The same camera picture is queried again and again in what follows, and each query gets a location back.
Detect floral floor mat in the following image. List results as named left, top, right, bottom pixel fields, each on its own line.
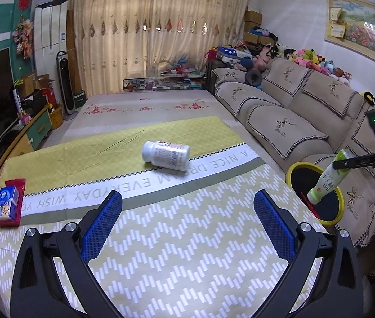
left=61, top=90, right=240, bottom=143

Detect white green lotion bottle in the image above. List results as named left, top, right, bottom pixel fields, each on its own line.
left=307, top=149, right=352, bottom=205

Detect framed flower painting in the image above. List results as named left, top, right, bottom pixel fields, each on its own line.
left=325, top=0, right=375, bottom=61

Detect pile of plush toys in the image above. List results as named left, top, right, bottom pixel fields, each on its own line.
left=206, top=26, right=351, bottom=86

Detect white pill bottle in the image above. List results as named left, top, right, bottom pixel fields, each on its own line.
left=141, top=141, right=190, bottom=171

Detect beige curtains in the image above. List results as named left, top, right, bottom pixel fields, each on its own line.
left=68, top=0, right=249, bottom=96

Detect beige sectional sofa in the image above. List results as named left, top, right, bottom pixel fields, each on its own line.
left=206, top=58, right=375, bottom=276

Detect red tray with tissue pack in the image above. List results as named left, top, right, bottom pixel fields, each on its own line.
left=0, top=178, right=26, bottom=228

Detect white standing air conditioner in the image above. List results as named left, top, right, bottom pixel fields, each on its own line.
left=34, top=1, right=68, bottom=85

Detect black tower fan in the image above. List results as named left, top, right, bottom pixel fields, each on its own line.
left=56, top=51, right=77, bottom=121

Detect yellow rimmed dark trash bin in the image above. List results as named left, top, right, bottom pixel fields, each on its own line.
left=286, top=162, right=345, bottom=228

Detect low glass shelf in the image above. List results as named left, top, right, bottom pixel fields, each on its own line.
left=122, top=75, right=206, bottom=92

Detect patterned table cloth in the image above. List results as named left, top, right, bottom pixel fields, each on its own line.
left=0, top=116, right=323, bottom=317

